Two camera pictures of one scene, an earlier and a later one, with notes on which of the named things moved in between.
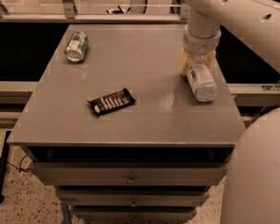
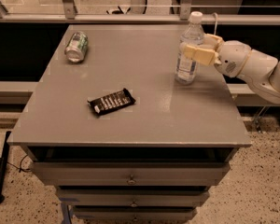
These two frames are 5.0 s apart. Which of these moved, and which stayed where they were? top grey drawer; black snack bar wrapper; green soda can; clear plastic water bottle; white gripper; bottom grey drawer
Moved: white gripper; clear plastic water bottle
Stayed: green soda can; bottom grey drawer; black snack bar wrapper; top grey drawer
